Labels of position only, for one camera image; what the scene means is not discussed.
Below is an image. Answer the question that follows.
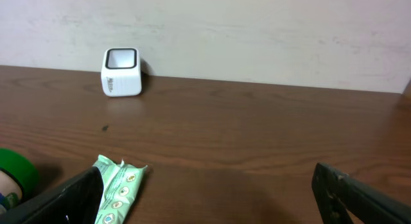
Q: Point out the light green tissue packet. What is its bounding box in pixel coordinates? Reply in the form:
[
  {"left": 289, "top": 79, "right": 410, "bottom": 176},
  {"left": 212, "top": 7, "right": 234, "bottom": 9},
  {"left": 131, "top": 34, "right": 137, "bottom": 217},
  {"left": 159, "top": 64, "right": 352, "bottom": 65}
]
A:
[{"left": 93, "top": 155, "right": 148, "bottom": 224}]

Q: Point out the white barcode scanner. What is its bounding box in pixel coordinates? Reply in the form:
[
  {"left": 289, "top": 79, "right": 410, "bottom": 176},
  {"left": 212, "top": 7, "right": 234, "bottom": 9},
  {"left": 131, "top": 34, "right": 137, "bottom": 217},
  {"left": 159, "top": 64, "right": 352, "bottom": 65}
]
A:
[{"left": 101, "top": 47, "right": 142, "bottom": 97}]

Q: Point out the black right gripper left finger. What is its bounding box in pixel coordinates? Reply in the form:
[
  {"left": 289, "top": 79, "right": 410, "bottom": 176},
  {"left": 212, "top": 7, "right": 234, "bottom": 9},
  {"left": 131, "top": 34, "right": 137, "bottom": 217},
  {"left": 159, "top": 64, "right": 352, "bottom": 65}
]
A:
[{"left": 1, "top": 166, "right": 103, "bottom": 224}]

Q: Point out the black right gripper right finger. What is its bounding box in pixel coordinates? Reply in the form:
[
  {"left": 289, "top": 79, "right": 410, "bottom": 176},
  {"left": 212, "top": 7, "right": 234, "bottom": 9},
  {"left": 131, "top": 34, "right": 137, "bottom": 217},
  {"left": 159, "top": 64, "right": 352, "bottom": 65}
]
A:
[{"left": 311, "top": 162, "right": 410, "bottom": 224}]

